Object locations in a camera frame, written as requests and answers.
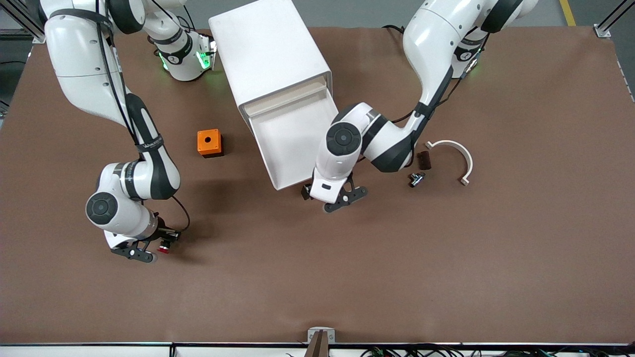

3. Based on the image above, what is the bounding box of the orange box with hole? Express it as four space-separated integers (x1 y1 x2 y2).
197 129 224 158

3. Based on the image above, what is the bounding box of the white semicircular pipe clamp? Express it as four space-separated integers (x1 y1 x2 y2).
425 140 473 186

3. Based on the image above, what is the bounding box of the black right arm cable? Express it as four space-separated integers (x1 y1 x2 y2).
94 15 191 234

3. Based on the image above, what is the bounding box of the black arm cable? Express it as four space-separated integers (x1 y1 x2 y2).
94 15 191 234
389 30 492 124

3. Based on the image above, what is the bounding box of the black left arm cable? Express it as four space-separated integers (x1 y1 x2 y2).
389 30 492 124

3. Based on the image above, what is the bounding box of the white table edge rail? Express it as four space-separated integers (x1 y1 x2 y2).
0 342 635 357

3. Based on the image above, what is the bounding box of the grey metal edge bracket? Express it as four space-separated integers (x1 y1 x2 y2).
307 327 336 345

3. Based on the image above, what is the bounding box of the tangled cable bundle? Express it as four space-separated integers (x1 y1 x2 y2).
360 344 635 357

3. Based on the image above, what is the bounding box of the aluminium frame profile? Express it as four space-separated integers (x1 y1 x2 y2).
598 0 635 31
0 0 45 40

